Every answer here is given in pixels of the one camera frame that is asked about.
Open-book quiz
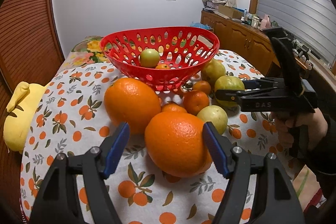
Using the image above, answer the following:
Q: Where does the large yellow-green guava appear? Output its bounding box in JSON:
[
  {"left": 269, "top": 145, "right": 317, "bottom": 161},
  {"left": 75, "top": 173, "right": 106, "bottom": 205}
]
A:
[{"left": 213, "top": 75, "right": 245, "bottom": 109}]

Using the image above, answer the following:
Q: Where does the small tangerine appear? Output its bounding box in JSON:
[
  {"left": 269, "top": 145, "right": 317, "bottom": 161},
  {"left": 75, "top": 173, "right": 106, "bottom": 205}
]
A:
[
  {"left": 193, "top": 80, "right": 211, "bottom": 95},
  {"left": 155, "top": 64, "right": 170, "bottom": 69},
  {"left": 161, "top": 102, "right": 187, "bottom": 113},
  {"left": 183, "top": 90, "right": 210, "bottom": 115}
]

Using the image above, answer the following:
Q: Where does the large front orange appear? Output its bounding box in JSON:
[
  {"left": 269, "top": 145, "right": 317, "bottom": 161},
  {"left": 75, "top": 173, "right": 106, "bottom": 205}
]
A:
[{"left": 145, "top": 112, "right": 213, "bottom": 178}]

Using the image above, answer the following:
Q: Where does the large orange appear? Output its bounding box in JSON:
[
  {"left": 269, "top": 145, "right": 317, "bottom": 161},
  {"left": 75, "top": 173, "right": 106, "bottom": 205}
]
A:
[
  {"left": 145, "top": 112, "right": 213, "bottom": 178},
  {"left": 104, "top": 78, "right": 161, "bottom": 135}
]

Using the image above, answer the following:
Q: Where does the small green guava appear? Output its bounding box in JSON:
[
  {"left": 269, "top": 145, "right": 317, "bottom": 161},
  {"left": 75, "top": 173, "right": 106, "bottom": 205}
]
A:
[
  {"left": 197, "top": 105, "right": 228, "bottom": 135},
  {"left": 139, "top": 48, "right": 160, "bottom": 68}
]

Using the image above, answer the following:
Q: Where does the right hand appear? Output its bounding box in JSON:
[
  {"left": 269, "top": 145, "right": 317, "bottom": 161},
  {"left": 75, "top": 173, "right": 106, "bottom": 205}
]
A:
[{"left": 271, "top": 108, "right": 328, "bottom": 149}]

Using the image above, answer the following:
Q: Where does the wooden sideboard cabinet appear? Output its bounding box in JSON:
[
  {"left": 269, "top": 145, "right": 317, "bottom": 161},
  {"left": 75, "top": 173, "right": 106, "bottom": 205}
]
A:
[{"left": 200, "top": 9, "right": 313, "bottom": 77}]

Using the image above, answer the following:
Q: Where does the pink container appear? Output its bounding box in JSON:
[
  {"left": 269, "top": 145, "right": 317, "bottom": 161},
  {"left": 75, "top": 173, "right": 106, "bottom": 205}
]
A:
[{"left": 260, "top": 14, "right": 271, "bottom": 30}]

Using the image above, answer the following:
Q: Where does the red perforated plastic basket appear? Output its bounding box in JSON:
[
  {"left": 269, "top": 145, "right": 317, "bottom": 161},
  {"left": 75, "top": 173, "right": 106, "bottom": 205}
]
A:
[{"left": 100, "top": 26, "right": 220, "bottom": 92}]

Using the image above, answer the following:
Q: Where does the cardboard box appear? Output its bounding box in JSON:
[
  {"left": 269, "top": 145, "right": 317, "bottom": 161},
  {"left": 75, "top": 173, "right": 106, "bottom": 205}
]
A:
[{"left": 218, "top": 5, "right": 244, "bottom": 19}]

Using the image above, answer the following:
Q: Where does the blue plastic bag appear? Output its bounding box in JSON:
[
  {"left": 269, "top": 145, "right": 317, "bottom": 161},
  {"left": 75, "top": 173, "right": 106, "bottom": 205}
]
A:
[{"left": 190, "top": 22, "right": 213, "bottom": 30}]

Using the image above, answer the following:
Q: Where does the orange print tablecloth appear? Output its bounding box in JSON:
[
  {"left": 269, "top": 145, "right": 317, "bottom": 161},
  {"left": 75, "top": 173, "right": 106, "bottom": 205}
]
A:
[{"left": 19, "top": 49, "right": 308, "bottom": 224}]

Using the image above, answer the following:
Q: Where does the grey window blind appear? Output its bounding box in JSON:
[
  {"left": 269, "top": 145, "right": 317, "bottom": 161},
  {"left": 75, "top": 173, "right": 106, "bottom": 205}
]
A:
[{"left": 257, "top": 0, "right": 335, "bottom": 64}]

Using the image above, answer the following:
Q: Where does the stack of papers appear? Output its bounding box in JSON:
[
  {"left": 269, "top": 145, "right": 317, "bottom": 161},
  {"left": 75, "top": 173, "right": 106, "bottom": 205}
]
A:
[{"left": 202, "top": 0, "right": 227, "bottom": 10}]

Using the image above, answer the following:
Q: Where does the yellow plush pillow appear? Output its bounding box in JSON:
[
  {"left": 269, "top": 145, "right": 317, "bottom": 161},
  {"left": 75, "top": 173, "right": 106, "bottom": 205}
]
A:
[{"left": 3, "top": 81, "right": 47, "bottom": 153}]

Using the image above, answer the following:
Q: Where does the floral bed sheet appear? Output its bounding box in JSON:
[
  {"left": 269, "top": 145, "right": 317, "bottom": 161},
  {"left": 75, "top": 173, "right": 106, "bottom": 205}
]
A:
[{"left": 60, "top": 36, "right": 107, "bottom": 71}]

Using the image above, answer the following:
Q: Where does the brown louvered wardrobe door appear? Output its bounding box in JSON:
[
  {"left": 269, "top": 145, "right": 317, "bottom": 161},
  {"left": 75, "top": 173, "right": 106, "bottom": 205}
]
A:
[{"left": 0, "top": 0, "right": 65, "bottom": 93}]

